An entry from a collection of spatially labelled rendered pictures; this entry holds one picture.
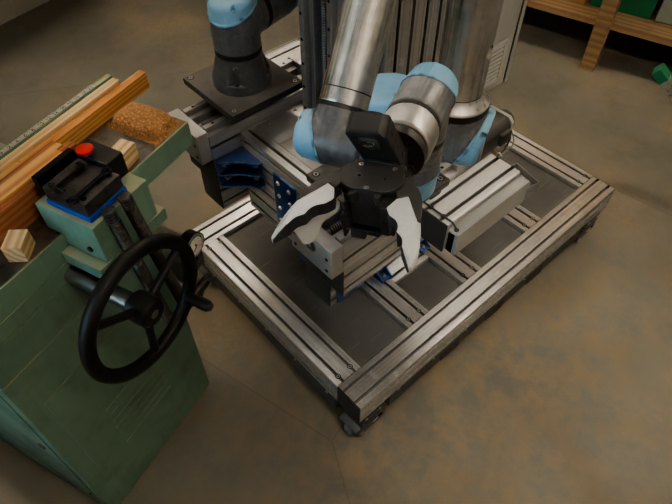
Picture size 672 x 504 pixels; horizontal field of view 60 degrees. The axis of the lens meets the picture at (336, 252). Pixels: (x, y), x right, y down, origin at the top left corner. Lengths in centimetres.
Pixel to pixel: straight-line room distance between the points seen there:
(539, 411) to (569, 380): 16
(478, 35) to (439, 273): 104
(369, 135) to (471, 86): 47
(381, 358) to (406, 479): 35
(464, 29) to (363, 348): 101
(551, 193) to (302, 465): 127
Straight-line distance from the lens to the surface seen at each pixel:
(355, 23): 89
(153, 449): 184
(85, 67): 341
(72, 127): 133
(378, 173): 65
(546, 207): 220
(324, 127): 87
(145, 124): 130
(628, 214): 261
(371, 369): 169
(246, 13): 145
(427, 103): 76
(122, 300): 112
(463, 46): 101
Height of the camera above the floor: 168
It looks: 50 degrees down
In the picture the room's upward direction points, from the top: straight up
